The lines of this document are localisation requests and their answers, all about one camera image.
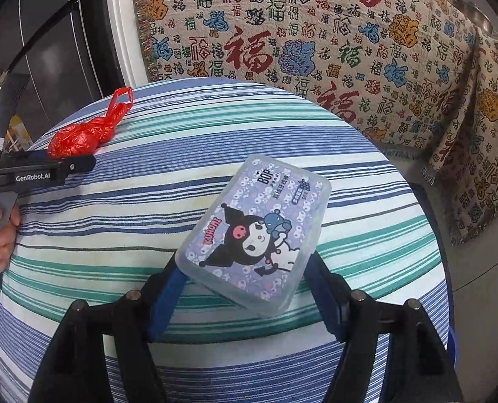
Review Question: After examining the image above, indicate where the red plastic bag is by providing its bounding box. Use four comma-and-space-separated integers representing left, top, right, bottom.
47, 87, 133, 158

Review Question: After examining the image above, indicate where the purple cartoon wet wipes pack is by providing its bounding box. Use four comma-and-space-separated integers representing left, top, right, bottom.
175, 155, 332, 317

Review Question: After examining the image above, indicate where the blue plastic trash basket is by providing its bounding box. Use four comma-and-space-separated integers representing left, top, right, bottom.
447, 326, 459, 367

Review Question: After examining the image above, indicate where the person's left hand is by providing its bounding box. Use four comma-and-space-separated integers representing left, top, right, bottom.
0, 205, 21, 273

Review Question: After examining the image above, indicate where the striped blue green tablecloth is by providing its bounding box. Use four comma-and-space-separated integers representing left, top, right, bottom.
0, 79, 450, 402

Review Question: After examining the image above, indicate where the dark grey refrigerator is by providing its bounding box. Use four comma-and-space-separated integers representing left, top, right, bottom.
0, 0, 125, 140

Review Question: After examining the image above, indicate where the patterned Chinese character blanket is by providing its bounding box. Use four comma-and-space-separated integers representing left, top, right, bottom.
133, 0, 498, 242

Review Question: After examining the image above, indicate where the metal pot on counter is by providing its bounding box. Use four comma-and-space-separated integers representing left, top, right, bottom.
447, 0, 494, 36

